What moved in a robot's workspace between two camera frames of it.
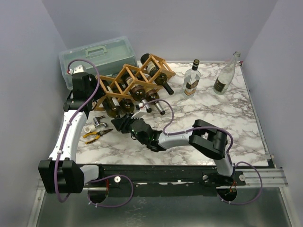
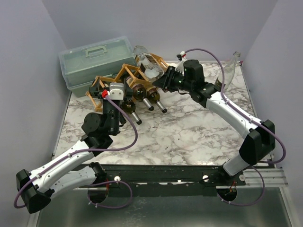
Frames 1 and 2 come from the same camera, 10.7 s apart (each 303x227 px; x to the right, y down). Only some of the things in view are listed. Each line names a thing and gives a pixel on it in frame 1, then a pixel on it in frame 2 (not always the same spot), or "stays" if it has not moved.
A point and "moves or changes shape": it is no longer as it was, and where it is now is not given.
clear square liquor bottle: x=191 y=79 moves or changes shape
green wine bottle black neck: x=139 y=93 stays
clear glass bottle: x=225 y=78 stays
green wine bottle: x=127 y=106 stays
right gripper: x=125 y=123 → x=166 y=79
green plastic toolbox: x=103 y=57 stays
